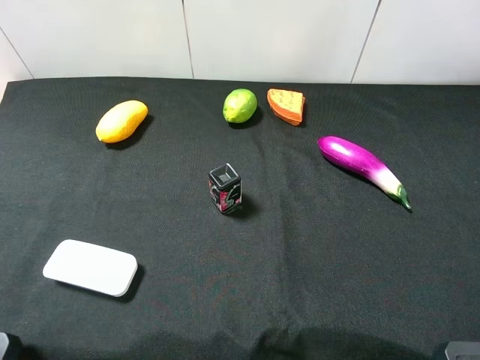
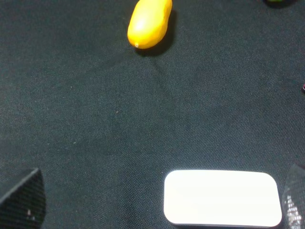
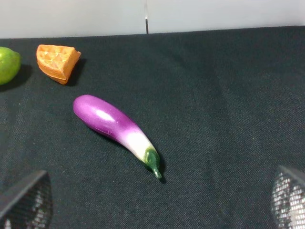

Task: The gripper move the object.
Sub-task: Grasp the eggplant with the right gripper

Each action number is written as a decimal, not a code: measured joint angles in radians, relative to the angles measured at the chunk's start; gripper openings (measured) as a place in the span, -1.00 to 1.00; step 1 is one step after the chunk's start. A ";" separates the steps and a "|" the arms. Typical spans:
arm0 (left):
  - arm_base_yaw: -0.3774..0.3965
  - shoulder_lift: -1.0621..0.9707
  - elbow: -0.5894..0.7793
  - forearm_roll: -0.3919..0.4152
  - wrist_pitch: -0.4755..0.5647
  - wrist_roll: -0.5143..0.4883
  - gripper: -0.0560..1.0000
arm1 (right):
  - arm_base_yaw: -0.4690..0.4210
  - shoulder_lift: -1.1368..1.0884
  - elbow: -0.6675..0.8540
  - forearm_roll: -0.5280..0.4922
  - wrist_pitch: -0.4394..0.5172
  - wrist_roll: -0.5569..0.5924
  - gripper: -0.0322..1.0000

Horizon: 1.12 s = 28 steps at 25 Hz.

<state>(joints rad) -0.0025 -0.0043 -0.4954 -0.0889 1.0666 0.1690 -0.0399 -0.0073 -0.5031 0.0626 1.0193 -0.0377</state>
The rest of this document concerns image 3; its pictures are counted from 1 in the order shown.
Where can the green lime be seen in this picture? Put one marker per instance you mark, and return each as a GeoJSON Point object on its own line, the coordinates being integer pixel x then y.
{"type": "Point", "coordinates": [10, 63]}

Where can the black table cloth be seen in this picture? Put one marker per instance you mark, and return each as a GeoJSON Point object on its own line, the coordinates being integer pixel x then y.
{"type": "Point", "coordinates": [223, 109]}

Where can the purple toy eggplant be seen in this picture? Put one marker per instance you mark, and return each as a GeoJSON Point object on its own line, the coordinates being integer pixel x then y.
{"type": "Point", "coordinates": [111, 122]}

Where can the orange waffle piece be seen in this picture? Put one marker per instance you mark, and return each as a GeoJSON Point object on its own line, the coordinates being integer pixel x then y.
{"type": "Point", "coordinates": [57, 61]}

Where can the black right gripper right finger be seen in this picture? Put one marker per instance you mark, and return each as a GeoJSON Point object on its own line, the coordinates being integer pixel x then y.
{"type": "Point", "coordinates": [288, 198]}

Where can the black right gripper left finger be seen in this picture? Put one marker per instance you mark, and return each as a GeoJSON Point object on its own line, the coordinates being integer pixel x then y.
{"type": "Point", "coordinates": [28, 204]}

